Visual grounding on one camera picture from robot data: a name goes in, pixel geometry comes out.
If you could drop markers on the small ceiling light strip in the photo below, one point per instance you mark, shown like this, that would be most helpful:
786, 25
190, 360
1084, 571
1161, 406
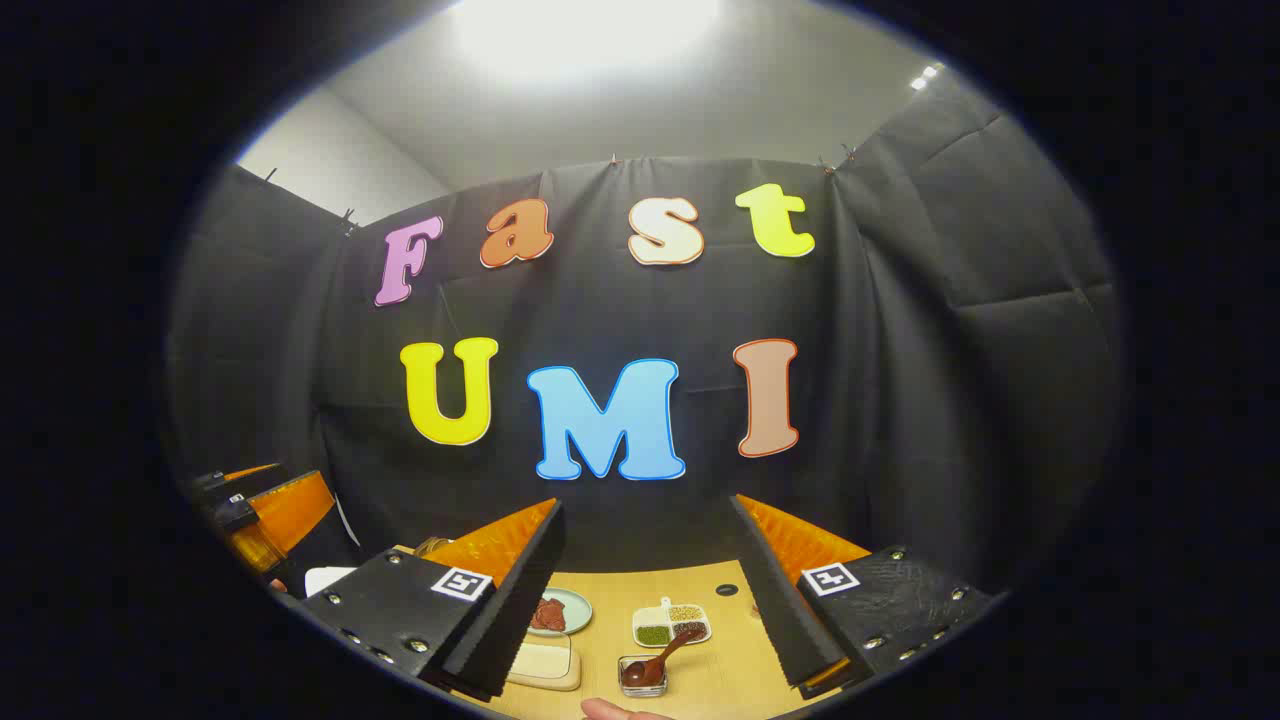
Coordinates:
925, 77

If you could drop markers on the brown wooden spoon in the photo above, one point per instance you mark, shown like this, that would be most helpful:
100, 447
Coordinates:
660, 660

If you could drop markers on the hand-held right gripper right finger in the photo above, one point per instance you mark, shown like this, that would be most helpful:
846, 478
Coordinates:
785, 610

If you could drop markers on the white divided grain tray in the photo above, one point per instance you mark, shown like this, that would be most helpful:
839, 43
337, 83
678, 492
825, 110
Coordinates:
655, 616

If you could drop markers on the clear plastic tray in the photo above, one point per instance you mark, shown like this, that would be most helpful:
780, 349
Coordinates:
572, 684

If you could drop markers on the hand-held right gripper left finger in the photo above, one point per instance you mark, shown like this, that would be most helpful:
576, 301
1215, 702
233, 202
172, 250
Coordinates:
510, 610

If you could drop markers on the green bean heap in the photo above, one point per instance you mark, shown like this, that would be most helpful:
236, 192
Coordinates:
653, 636

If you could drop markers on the dark bean heap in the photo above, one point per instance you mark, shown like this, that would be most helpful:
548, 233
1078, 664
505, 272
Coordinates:
696, 628

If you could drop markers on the pale green plate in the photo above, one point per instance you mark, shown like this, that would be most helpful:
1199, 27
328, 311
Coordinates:
578, 608

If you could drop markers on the large ceiling light panel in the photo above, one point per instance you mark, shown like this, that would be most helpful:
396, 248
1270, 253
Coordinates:
585, 35

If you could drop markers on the black backdrop cloth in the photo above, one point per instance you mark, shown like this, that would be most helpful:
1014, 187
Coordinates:
600, 300

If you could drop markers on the yellow bean heap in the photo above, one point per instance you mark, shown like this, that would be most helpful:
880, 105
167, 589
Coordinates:
684, 613

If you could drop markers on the white rice cooker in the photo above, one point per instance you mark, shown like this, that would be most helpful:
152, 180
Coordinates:
328, 580

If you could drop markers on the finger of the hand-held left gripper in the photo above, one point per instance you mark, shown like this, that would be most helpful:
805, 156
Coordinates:
245, 485
295, 510

